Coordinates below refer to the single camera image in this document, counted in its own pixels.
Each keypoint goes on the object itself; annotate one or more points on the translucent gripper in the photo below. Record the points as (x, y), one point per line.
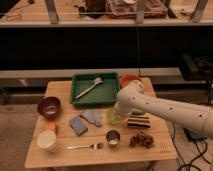
(117, 115)

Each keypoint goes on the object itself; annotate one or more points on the small metal cup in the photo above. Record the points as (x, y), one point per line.
(113, 137)

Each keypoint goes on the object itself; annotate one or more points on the green plastic cup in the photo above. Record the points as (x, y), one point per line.
(109, 117)

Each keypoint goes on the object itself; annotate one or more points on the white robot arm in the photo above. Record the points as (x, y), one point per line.
(196, 118)

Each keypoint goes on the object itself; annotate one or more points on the green plastic tray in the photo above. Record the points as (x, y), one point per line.
(102, 94)

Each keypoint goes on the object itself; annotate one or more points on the white spatula in tray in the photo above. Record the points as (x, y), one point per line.
(96, 81)

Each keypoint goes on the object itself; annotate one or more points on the green cucumber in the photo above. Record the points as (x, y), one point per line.
(137, 112)

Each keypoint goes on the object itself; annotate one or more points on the striped red black block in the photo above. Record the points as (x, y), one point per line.
(138, 121)

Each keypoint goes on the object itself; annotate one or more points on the grey folded cloth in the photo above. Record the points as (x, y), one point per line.
(92, 116)

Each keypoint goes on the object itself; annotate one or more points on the orange bowl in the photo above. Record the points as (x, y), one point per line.
(125, 79)

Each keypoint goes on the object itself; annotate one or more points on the silver fork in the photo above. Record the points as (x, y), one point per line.
(93, 146)

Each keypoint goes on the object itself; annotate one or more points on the blue sponge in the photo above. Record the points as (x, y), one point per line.
(78, 126)

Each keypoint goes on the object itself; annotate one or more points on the wooden table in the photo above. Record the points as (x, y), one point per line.
(163, 148)

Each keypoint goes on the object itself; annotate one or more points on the dark red bowl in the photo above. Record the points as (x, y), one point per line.
(49, 108)

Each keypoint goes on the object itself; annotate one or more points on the white paper cup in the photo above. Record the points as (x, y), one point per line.
(47, 140)

